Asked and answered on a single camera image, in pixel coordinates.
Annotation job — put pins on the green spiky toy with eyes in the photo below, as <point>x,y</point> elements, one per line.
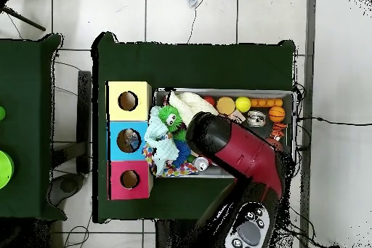
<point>171,117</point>

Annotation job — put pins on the large blue fuzzy spiky ball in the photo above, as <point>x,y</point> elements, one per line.
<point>182,152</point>

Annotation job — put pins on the mint green muslin cloth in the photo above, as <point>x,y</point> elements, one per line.
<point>158,140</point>

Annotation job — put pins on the large polka dot cloth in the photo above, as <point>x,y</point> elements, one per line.
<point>180,170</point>

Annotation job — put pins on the clear bottle with blue label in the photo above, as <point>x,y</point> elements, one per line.
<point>130,139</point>

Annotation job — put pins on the clear plastic bottle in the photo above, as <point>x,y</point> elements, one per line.
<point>192,1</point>

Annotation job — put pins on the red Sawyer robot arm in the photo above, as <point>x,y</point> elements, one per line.
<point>247,155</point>

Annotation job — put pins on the shallow clear mesh bin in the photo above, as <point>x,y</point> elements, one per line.
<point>223,92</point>

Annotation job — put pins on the wooden box with three holes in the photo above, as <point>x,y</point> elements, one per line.
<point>114,143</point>

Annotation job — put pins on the green spiky ball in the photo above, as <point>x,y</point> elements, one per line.
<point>180,135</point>

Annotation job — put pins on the yellow ball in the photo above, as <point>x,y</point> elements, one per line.
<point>243,104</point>

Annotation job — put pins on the orange toy basketball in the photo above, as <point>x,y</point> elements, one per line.
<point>276,114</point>

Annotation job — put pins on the dark green side table cloth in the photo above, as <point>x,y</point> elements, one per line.
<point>26,85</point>

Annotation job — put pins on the small bright green round object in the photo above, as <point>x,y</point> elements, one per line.
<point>2,113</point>

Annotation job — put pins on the large bright green round object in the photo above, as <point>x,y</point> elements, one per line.
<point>5,169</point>

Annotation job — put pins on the black tripod leg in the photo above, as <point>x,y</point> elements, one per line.
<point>26,21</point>

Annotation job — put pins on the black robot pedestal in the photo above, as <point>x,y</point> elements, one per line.
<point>174,236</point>

